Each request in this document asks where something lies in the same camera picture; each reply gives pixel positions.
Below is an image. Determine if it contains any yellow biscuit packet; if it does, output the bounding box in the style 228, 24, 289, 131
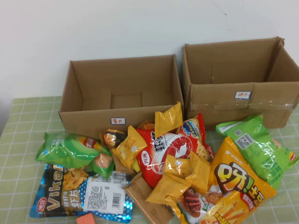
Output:
146, 172, 192, 206
111, 125, 148, 169
163, 154, 196, 180
154, 101, 184, 138
185, 151, 212, 194

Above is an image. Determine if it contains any small green chip bag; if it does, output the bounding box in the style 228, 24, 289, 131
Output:
35, 132, 115, 180

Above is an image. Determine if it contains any orange white meat snack bag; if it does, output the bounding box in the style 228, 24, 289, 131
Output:
163, 186, 225, 224

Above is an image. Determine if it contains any large orange fries snack bag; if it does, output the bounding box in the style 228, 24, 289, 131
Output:
199, 136, 278, 224

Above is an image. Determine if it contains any orange crisps bag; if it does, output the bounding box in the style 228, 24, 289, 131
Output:
137, 119, 156, 131

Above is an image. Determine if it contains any red shrimp cracker bag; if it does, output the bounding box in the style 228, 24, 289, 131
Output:
135, 113, 214, 189

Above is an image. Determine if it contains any wide open cardboard box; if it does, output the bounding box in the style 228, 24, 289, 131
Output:
58, 54, 185, 140

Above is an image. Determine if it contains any brown nut bar packet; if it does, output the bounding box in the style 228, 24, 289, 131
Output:
111, 149, 137, 177

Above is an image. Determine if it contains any taped open cardboard box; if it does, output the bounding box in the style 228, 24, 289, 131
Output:
181, 36, 299, 129

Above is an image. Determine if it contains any plain brown paper packet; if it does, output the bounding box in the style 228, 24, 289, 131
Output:
122, 172, 175, 224

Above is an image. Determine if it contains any blue bag with white label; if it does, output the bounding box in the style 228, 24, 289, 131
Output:
80, 170, 134, 221

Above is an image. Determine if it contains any large green chip bag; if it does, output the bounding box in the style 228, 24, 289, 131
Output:
215, 113, 299, 191

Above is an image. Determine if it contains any orange rectangular block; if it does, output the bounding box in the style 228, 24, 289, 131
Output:
76, 211, 96, 224

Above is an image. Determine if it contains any blue Vikar shrimp chip bag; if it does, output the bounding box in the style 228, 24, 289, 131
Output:
29, 163, 91, 219

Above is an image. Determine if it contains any green checked tablecloth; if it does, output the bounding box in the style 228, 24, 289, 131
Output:
0, 96, 299, 224

